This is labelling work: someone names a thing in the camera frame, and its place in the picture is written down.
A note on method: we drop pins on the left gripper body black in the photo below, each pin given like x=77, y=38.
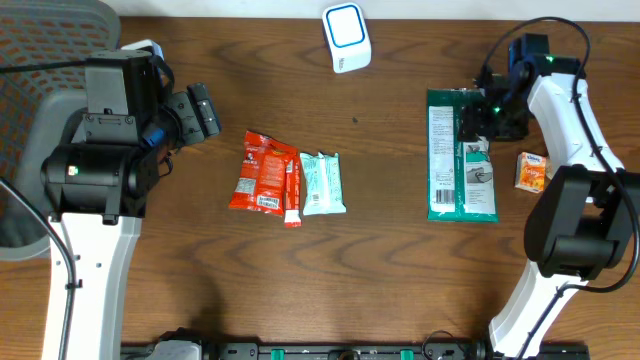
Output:
x=195, y=115

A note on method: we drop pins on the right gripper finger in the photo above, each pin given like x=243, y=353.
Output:
x=472, y=113
x=469, y=131

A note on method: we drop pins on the small orange box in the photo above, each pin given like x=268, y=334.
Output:
x=530, y=172

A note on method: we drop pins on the grey plastic shopping basket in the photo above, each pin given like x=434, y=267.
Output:
x=35, y=105

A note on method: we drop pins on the red snack bag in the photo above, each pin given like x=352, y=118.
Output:
x=261, y=184

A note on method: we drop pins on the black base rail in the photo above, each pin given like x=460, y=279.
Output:
x=175, y=349

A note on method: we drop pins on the green white wipes pack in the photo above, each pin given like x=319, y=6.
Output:
x=460, y=176

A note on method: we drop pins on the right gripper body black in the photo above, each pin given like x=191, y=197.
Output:
x=504, y=119

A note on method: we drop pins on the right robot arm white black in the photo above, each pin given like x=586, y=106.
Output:
x=588, y=213

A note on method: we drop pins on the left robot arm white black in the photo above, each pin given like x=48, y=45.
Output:
x=98, y=178

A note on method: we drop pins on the light teal snack pack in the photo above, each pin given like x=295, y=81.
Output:
x=324, y=193

